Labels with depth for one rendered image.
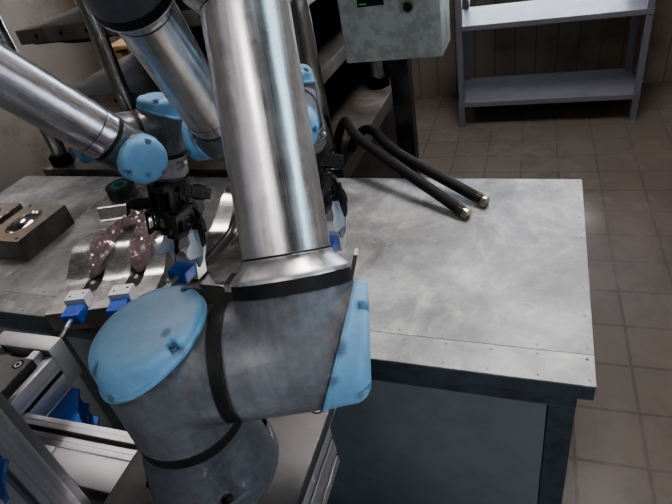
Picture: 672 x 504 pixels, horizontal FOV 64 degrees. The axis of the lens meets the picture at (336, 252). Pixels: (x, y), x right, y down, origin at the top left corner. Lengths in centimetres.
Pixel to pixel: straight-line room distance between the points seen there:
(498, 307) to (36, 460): 83
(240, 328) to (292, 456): 22
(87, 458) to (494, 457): 84
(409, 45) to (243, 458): 135
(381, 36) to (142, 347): 137
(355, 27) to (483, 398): 112
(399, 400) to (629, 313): 134
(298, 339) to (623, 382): 174
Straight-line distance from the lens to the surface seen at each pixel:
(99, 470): 88
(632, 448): 196
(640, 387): 211
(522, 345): 107
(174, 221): 109
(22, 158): 493
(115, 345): 52
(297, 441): 67
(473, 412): 120
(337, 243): 113
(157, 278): 134
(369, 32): 172
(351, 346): 46
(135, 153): 86
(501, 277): 121
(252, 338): 48
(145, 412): 52
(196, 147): 90
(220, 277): 120
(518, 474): 136
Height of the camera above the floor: 157
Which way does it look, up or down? 35 degrees down
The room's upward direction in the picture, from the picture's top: 12 degrees counter-clockwise
